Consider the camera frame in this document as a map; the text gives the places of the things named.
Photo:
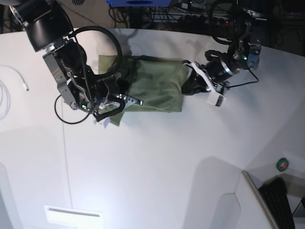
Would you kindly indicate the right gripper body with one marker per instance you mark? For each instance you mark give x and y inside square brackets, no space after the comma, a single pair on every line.
[112,97]

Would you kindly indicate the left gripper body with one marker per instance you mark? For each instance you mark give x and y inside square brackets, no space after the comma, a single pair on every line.
[219,70]

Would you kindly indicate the olive green t-shirt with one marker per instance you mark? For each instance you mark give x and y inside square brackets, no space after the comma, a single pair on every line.
[155,81]

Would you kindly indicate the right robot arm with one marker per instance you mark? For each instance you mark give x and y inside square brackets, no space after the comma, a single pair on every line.
[49,28]

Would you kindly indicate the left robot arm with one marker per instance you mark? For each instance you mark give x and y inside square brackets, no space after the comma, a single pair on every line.
[244,47]

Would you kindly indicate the white power strip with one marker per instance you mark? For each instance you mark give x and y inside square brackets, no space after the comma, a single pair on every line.
[202,19]

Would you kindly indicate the blue box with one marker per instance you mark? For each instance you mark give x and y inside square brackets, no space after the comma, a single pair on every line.
[139,3]

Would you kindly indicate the grey monitor edge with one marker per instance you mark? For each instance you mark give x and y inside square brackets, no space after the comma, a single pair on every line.
[257,213]

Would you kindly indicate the green tape roll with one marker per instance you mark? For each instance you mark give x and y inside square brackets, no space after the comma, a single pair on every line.
[282,164]

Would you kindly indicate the black keyboard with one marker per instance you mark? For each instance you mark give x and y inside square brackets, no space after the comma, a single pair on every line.
[274,194]

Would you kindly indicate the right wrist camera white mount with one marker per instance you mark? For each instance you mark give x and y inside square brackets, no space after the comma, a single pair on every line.
[104,123]

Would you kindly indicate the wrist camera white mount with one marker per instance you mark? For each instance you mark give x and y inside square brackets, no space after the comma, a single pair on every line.
[216,95]
[104,123]

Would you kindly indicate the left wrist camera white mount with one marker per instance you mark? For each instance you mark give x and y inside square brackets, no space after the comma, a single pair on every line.
[216,95]

